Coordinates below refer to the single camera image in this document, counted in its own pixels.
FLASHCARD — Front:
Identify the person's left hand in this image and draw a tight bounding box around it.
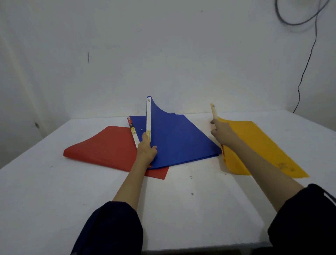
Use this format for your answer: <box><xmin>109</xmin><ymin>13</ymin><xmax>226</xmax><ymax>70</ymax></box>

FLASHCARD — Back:
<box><xmin>136</xmin><ymin>132</ymin><xmax>158</xmax><ymax>168</ymax></box>

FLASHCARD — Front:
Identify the person's right hand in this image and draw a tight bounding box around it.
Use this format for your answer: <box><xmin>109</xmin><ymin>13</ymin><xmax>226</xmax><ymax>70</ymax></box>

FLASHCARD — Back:
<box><xmin>210</xmin><ymin>118</ymin><xmax>238</xmax><ymax>146</ymax></box>

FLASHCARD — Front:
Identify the blue folder dark spine label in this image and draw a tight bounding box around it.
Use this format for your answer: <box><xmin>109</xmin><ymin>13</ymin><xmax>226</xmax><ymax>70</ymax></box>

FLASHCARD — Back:
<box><xmin>127</xmin><ymin>114</ymin><xmax>148</xmax><ymax>150</ymax></box>

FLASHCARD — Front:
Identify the blue folder white spine label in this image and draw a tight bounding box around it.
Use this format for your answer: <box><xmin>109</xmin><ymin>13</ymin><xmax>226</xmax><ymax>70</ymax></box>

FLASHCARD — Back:
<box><xmin>146</xmin><ymin>96</ymin><xmax>222</xmax><ymax>170</ymax></box>

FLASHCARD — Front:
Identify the yellow folder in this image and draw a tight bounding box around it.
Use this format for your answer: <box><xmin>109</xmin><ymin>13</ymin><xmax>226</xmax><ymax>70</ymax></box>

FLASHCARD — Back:
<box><xmin>210</xmin><ymin>103</ymin><xmax>310</xmax><ymax>179</ymax></box>

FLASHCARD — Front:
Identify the red folder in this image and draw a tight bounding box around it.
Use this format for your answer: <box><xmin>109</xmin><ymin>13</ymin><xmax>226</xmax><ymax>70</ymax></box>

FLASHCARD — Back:
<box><xmin>63</xmin><ymin>125</ymin><xmax>170</xmax><ymax>180</ymax></box>

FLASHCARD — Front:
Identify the person's right forearm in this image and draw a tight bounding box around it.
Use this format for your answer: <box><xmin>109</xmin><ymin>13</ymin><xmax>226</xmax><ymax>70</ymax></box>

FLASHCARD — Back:
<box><xmin>224</xmin><ymin>136</ymin><xmax>336</xmax><ymax>255</ymax></box>

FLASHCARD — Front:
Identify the person's left forearm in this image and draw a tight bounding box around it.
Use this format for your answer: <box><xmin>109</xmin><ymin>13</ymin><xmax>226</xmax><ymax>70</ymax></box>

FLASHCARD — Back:
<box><xmin>70</xmin><ymin>157</ymin><xmax>149</xmax><ymax>255</ymax></box>

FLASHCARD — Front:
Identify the thin black cable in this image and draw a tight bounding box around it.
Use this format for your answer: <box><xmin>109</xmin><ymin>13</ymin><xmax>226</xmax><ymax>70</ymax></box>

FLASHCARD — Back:
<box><xmin>292</xmin><ymin>14</ymin><xmax>319</xmax><ymax>114</ymax></box>

